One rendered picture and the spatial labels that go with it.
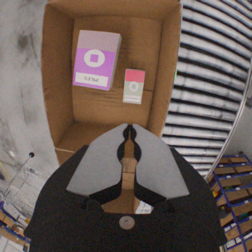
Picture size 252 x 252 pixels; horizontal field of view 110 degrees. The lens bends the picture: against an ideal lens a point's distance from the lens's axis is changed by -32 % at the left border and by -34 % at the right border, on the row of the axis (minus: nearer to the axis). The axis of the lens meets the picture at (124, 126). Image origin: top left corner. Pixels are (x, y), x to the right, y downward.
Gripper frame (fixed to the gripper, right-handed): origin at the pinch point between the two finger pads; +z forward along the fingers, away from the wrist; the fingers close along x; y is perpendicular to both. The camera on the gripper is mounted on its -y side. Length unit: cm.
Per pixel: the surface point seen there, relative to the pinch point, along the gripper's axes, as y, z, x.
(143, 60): -5.6, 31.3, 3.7
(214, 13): -34, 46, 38
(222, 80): -2, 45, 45
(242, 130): 68, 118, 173
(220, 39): -22, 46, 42
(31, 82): 11, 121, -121
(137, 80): 0.4, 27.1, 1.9
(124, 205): 57, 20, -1
